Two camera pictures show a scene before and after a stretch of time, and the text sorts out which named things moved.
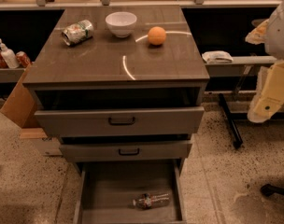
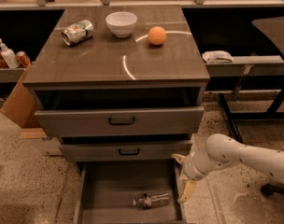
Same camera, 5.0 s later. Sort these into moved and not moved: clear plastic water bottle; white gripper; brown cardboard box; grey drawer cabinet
Moved: white gripper
Not moved: clear plastic water bottle; grey drawer cabinet; brown cardboard box
